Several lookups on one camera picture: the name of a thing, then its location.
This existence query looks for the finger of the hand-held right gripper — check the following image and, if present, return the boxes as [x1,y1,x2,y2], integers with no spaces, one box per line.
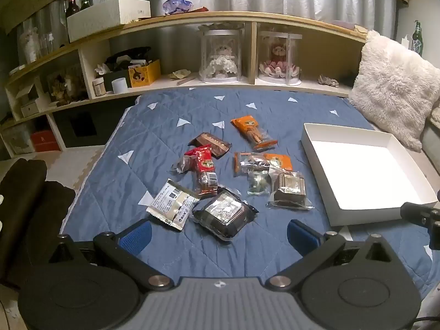
[400,202,440,229]

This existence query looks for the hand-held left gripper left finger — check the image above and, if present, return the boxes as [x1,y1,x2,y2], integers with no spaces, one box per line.
[48,220,174,291]

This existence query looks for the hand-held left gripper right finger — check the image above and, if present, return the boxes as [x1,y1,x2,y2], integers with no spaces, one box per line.
[263,219,394,291]

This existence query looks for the clear brown cake packet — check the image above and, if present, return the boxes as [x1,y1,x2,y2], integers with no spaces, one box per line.
[266,170,315,211]

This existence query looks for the white cardboard box tray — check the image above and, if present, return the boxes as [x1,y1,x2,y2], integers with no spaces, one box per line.
[301,123,438,227]

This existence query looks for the green white snack packet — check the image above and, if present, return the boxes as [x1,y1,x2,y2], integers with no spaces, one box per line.
[247,170,272,196]

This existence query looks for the dark cake packet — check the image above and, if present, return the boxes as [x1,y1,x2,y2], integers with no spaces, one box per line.
[192,187,259,242]

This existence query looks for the red snack packet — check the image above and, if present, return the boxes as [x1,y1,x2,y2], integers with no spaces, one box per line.
[185,145,219,195]

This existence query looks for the wide orange snack packet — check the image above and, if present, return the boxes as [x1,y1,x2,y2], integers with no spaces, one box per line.
[234,151,293,177]

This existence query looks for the blue quilted blanket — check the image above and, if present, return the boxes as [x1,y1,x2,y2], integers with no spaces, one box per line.
[60,87,440,303]

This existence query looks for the dark cloth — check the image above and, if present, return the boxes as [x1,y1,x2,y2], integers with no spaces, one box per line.
[0,158,76,286]

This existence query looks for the orange snack packet clear end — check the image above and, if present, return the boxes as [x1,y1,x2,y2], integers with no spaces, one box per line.
[231,115,278,152]

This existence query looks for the brown chocolate wafer packet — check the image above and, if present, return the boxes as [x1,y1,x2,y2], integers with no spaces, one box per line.
[188,132,232,159]

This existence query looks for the fluffy white pillow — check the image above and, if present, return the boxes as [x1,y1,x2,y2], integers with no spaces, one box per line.
[349,30,440,152]

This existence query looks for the red box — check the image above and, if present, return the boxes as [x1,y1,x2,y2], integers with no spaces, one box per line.
[30,130,62,152]

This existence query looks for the grey storage bin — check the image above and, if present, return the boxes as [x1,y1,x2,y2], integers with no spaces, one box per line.
[2,124,35,155]

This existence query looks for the yellow box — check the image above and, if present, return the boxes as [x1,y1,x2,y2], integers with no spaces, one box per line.
[128,59,161,88]

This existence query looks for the small drawer box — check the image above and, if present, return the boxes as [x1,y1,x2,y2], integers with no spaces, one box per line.
[21,101,45,117]

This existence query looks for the brown figurine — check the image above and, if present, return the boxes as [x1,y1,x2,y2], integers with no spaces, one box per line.
[46,72,86,105]

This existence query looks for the green bottle white label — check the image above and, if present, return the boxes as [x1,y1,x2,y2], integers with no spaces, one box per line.
[412,20,423,57]

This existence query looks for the red dress doll case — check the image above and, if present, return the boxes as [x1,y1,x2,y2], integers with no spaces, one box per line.
[257,31,303,86]

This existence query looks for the black bag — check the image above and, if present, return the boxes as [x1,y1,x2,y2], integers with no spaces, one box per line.
[104,46,152,73]

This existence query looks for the white dress doll case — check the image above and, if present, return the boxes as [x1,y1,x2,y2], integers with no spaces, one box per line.
[199,23,245,84]

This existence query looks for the clear glass jars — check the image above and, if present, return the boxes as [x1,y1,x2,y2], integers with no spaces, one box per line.
[17,24,69,66]

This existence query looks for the wooden shelf unit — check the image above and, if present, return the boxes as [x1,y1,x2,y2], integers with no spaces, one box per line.
[0,10,370,155]

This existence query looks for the long white box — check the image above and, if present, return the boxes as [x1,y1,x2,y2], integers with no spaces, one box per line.
[66,0,151,43]

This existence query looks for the purple plastic bag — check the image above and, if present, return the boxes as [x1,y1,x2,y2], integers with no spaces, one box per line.
[162,0,194,15]

